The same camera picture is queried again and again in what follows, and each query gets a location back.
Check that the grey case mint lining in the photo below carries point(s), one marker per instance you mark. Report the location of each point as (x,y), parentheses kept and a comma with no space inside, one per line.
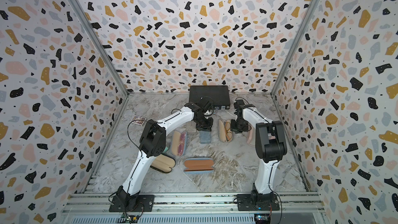
(205,137)

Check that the black case beige lining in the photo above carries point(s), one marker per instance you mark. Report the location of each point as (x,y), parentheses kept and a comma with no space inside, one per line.
(163,164)

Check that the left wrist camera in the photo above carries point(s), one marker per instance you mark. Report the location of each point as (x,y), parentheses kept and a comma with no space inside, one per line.
(207,105)

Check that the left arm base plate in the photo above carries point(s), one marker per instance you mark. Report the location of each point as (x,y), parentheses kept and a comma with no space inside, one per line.
(138,203)

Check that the black ribbed briefcase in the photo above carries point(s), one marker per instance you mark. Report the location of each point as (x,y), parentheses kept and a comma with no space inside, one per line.
(218,96)

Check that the aluminium front rail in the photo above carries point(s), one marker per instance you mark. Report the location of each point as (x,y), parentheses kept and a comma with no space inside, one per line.
(196,208)

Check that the playing card box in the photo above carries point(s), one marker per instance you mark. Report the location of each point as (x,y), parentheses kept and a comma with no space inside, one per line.
(138,120)

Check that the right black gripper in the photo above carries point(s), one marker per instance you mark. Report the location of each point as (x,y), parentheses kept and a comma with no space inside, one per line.
(233,129)

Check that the pink glasses case grey lining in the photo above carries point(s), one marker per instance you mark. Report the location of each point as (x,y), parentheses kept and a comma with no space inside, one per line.
(251,137)

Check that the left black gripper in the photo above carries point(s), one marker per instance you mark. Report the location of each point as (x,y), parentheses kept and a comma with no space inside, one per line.
(209,128)

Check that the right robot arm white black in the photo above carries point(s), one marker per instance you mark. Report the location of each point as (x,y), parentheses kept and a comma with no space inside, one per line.
(270,146)

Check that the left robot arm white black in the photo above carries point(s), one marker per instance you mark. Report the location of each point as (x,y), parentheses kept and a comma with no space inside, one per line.
(153,143)

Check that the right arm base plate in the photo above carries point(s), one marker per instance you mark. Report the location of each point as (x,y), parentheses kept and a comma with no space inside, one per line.
(265,202)

